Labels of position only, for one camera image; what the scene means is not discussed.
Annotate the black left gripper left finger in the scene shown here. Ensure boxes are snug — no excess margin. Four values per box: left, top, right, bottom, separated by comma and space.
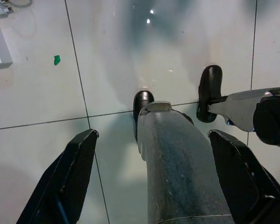
15, 128, 99, 224

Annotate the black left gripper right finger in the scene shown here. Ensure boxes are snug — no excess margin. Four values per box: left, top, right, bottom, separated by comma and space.
208, 129, 280, 224

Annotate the grey robot left leg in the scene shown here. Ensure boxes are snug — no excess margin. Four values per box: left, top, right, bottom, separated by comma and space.
135, 100, 234, 224

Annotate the silver robot right leg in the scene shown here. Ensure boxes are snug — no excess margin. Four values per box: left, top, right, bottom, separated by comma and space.
206, 86, 280, 149

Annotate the black robot right foot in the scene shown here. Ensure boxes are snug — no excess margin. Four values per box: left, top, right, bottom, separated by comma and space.
195, 64, 224, 123

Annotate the black robot foot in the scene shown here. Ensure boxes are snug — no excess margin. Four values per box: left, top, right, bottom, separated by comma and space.
132, 90, 155, 131
195, 64, 224, 123

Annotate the black robot left foot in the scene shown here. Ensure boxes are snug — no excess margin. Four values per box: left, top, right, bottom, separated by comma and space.
132, 90, 155, 131

